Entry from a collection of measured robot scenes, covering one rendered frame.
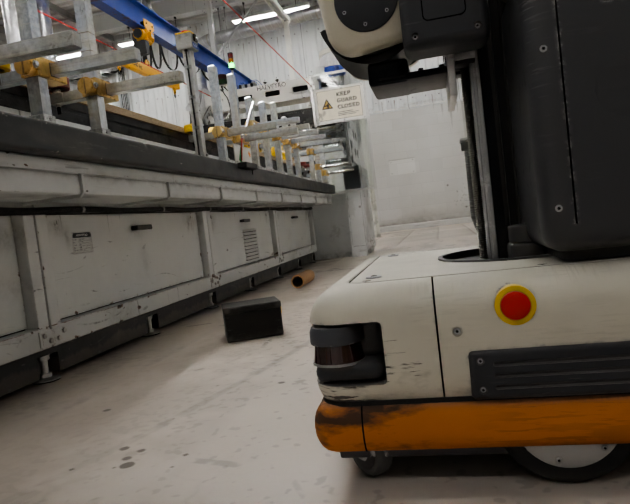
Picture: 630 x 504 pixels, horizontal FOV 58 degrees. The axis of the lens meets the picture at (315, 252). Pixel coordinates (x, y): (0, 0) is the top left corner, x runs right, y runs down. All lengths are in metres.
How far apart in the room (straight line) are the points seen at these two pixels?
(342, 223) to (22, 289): 4.05
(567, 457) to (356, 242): 4.65
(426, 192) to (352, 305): 10.89
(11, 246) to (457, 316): 1.35
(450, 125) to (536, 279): 11.00
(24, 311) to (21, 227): 0.24
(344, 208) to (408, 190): 6.21
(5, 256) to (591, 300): 1.48
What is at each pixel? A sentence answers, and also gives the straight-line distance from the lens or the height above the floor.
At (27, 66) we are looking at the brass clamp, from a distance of 1.60.
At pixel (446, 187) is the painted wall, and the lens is 11.64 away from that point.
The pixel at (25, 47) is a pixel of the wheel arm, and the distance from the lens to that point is 1.38.
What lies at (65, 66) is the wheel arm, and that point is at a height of 0.84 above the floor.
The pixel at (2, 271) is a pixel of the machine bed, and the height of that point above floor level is 0.34.
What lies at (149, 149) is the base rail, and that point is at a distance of 1.98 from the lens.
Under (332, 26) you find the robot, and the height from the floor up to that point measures 0.69.
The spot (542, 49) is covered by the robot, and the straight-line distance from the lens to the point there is 0.82.
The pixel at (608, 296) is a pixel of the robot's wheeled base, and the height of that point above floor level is 0.24.
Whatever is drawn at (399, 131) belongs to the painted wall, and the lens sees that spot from 11.75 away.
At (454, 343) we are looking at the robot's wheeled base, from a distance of 0.77.
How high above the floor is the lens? 0.38
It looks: 3 degrees down
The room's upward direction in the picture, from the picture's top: 7 degrees counter-clockwise
